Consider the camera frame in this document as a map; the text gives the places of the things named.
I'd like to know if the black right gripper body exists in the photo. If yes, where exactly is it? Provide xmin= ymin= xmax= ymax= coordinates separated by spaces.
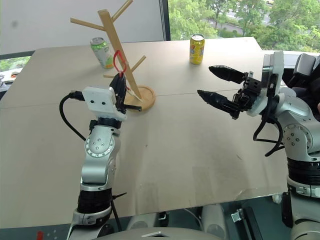
xmin=233 ymin=70 xmax=263 ymax=111

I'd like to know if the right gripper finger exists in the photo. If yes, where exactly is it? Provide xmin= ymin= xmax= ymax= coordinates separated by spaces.
xmin=208 ymin=65 xmax=247 ymax=85
xmin=197 ymin=89 xmax=241 ymax=121

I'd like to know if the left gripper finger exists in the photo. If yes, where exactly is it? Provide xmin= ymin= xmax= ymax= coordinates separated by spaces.
xmin=109 ymin=73 xmax=122 ymax=107
xmin=120 ymin=74 xmax=128 ymax=109

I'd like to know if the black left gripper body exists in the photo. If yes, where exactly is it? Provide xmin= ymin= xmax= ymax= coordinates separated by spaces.
xmin=116 ymin=104 xmax=143 ymax=114

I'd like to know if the red keychain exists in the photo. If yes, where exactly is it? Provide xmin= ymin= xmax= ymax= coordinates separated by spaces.
xmin=112 ymin=49 xmax=134 ymax=92

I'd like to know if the wooden tree stand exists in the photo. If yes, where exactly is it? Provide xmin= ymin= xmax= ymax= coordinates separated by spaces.
xmin=70 ymin=0 xmax=157 ymax=113

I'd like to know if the green drink can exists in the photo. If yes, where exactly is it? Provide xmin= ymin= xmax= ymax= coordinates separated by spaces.
xmin=90 ymin=36 xmax=115 ymax=70

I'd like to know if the yellow drink can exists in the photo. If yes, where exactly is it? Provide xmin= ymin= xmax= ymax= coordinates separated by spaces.
xmin=188 ymin=33 xmax=206 ymax=66

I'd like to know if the black office chair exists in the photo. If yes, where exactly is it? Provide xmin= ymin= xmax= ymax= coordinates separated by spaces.
xmin=285 ymin=52 xmax=320 ymax=101

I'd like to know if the white clutter with red item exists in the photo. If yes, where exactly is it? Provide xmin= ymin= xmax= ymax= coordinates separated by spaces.
xmin=0 ymin=70 xmax=20 ymax=85

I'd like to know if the pale rounded shape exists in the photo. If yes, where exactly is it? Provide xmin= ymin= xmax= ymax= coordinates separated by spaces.
xmin=126 ymin=211 xmax=157 ymax=231
xmin=200 ymin=203 xmax=226 ymax=239

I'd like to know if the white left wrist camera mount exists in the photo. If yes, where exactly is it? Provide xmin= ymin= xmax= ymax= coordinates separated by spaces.
xmin=82 ymin=86 xmax=128 ymax=120

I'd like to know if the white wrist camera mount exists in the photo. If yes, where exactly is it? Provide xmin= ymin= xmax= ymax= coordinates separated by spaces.
xmin=82 ymin=86 xmax=128 ymax=120
xmin=246 ymin=50 xmax=286 ymax=117

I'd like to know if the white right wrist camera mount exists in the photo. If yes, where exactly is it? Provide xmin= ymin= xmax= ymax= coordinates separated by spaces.
xmin=246 ymin=50 xmax=286 ymax=117

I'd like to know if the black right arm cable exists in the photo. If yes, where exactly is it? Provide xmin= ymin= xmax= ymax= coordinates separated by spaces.
xmin=252 ymin=99 xmax=285 ymax=158

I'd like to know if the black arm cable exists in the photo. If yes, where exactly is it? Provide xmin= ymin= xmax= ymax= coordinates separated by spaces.
xmin=252 ymin=99 xmax=285 ymax=158
xmin=59 ymin=90 xmax=87 ymax=141

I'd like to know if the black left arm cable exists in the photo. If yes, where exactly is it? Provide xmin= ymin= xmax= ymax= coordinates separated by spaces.
xmin=59 ymin=90 xmax=87 ymax=141

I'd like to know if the dark window frame post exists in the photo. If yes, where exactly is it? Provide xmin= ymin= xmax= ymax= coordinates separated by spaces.
xmin=159 ymin=0 xmax=172 ymax=42

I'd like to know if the thin black cable with tie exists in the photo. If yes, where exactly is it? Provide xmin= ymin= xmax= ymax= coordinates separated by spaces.
xmin=110 ymin=191 xmax=128 ymax=232

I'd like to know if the black strap with buckle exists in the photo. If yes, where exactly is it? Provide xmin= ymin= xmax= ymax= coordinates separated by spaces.
xmin=231 ymin=205 xmax=264 ymax=240

